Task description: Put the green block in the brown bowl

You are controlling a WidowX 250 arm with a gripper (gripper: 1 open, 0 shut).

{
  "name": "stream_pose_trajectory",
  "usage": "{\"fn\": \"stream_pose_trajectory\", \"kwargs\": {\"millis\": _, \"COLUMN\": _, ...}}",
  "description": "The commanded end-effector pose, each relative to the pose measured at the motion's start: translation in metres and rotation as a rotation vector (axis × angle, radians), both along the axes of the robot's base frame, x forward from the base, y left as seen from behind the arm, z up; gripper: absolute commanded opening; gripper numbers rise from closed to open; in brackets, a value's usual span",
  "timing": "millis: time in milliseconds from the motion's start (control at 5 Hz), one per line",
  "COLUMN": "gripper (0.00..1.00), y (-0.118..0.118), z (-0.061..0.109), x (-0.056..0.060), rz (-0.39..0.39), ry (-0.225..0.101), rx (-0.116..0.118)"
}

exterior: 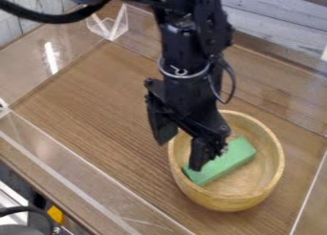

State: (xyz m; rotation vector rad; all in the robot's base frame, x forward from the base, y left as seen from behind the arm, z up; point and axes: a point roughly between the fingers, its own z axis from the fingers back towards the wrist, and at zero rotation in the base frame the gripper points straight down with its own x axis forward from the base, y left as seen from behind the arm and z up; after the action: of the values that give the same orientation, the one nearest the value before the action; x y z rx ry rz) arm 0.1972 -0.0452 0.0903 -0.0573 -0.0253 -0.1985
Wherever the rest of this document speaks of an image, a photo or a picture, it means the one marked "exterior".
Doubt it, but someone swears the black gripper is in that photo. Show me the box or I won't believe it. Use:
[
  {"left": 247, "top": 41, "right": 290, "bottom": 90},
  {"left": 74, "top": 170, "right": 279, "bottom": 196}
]
[{"left": 144, "top": 66, "right": 231, "bottom": 172}]

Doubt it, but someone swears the green rectangular block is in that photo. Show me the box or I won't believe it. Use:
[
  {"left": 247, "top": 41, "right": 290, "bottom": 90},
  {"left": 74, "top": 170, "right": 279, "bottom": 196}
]
[{"left": 182, "top": 137, "right": 257, "bottom": 186}]

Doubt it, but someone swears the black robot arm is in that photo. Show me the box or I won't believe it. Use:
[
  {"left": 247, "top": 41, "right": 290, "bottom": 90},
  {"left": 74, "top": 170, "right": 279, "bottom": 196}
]
[{"left": 72, "top": 0, "right": 234, "bottom": 171}]

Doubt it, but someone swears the brown wooden bowl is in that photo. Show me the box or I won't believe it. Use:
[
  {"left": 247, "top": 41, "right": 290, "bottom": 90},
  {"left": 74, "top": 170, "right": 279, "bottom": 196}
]
[{"left": 168, "top": 110, "right": 285, "bottom": 212}]

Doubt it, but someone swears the yellow black device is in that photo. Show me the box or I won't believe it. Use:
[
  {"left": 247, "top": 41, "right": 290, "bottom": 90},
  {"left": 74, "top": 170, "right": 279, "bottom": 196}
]
[{"left": 28, "top": 193, "right": 90, "bottom": 235}]

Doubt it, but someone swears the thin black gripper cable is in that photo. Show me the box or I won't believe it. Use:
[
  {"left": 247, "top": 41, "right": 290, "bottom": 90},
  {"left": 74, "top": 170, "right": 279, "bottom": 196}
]
[{"left": 207, "top": 56, "right": 238, "bottom": 105}]

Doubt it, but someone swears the clear acrylic corner bracket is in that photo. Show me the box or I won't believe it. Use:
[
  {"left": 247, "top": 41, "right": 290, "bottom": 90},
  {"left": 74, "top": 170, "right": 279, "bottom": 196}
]
[{"left": 86, "top": 5, "right": 130, "bottom": 41}]

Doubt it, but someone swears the black cable bottom left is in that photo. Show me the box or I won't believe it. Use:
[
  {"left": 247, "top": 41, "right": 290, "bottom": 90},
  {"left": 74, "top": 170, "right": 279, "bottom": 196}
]
[{"left": 0, "top": 205, "right": 55, "bottom": 235}]

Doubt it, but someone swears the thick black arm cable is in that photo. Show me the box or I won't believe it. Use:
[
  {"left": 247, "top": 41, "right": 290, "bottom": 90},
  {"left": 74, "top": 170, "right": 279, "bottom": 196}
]
[{"left": 0, "top": 0, "right": 112, "bottom": 25}]

